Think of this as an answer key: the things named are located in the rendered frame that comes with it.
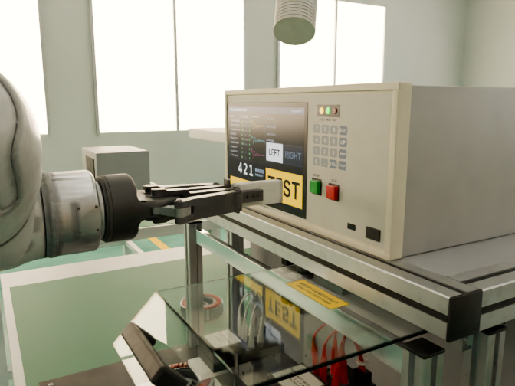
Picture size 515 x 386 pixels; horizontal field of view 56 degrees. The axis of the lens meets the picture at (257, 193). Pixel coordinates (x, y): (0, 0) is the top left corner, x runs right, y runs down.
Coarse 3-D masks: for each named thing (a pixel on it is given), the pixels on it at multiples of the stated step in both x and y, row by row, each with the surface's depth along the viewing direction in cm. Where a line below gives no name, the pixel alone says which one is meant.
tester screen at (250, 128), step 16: (240, 112) 85; (256, 112) 80; (272, 112) 76; (288, 112) 72; (240, 128) 86; (256, 128) 81; (272, 128) 76; (288, 128) 72; (240, 144) 86; (256, 144) 81; (288, 144) 73; (240, 160) 87; (256, 160) 82; (240, 176) 88; (256, 176) 82
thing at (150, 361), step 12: (132, 324) 52; (132, 336) 50; (144, 336) 49; (132, 348) 48; (144, 348) 47; (144, 360) 46; (156, 360) 45; (156, 372) 43; (168, 372) 44; (156, 384) 43; (168, 384) 44; (180, 384) 44
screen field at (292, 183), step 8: (272, 176) 78; (280, 176) 75; (288, 176) 74; (296, 176) 72; (288, 184) 74; (296, 184) 72; (288, 192) 74; (296, 192) 72; (288, 200) 74; (296, 200) 72
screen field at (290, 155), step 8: (272, 144) 77; (280, 144) 75; (272, 152) 77; (280, 152) 75; (288, 152) 73; (296, 152) 71; (272, 160) 77; (280, 160) 75; (288, 160) 73; (296, 160) 71
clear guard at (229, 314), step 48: (192, 288) 61; (240, 288) 61; (288, 288) 61; (336, 288) 61; (192, 336) 49; (240, 336) 49; (288, 336) 49; (336, 336) 49; (384, 336) 49; (144, 384) 49; (192, 384) 45; (240, 384) 41
